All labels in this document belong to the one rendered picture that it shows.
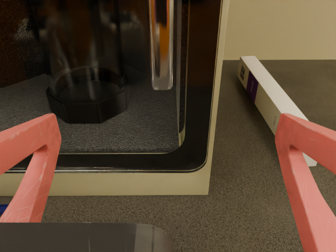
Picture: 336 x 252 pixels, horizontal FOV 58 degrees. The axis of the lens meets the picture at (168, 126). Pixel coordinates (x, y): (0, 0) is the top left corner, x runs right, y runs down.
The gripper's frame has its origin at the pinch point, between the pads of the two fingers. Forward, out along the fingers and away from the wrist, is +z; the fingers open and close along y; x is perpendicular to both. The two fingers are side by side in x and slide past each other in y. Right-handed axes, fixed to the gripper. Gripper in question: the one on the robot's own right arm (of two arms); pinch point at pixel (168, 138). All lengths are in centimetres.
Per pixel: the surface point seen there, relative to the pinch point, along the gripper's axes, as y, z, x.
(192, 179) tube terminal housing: -2.9, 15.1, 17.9
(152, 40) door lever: 1.0, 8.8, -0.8
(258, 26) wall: -20, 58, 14
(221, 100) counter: -9.7, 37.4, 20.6
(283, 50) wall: -27, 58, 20
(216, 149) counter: -6.9, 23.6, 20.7
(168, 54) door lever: 0.0, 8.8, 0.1
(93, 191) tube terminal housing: 8.9, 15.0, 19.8
